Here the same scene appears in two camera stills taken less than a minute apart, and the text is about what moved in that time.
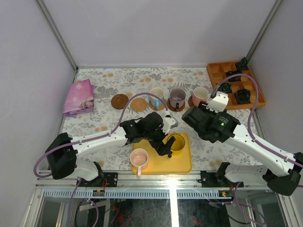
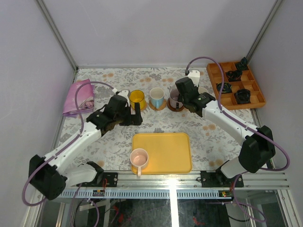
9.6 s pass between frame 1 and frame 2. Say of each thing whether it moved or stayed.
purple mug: stayed
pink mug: stayed
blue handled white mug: stayed
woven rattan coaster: stayed
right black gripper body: moved
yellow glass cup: moved
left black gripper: moved
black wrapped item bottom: stayed
